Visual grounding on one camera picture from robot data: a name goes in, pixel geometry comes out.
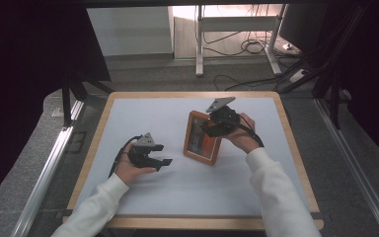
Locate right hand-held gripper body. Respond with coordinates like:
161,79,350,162
205,96,242,134

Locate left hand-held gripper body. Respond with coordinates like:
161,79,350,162
127,131,157,169

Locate wooden picture frame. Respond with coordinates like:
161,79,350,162
183,110,223,166

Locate person's left hand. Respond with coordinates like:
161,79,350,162
114,141,158,187

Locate person's right hand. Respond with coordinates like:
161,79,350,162
224,113,262,155

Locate white power strip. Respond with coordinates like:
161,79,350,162
289,67,309,84

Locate black metal stand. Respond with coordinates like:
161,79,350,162
61,70,115,128

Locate black curtain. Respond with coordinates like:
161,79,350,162
0,0,112,213
324,0,379,163

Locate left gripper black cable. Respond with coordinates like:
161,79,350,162
108,134,143,179

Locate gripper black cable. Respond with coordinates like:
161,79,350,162
222,113,265,148
108,134,143,179

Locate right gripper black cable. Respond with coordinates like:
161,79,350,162
222,113,265,148

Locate long black floor cable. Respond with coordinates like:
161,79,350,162
212,73,297,92

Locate black floor cable bundle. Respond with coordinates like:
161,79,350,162
202,30,279,57

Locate white metal desk frame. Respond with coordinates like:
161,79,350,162
194,4,283,78

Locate long aluminium rail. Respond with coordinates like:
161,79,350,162
313,98,379,237
11,125,75,237

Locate white wall panel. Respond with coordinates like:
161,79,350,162
86,6,175,57

